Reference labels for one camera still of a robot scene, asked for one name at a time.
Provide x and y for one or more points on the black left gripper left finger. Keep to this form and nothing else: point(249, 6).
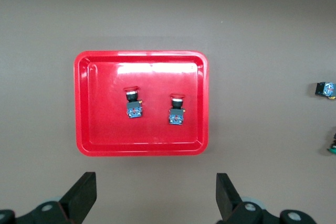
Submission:
point(78, 203)

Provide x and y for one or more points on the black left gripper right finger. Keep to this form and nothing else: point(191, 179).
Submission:
point(231, 208)

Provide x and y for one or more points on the red mushroom push button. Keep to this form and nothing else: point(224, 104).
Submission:
point(134, 108)
point(176, 115)

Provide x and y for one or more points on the red plastic tray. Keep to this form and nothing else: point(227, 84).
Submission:
point(105, 134)

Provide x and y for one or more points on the green mushroom push button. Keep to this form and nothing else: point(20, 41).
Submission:
point(328, 89)
point(333, 150)

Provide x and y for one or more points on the brown table cover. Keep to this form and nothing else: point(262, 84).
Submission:
point(262, 37)

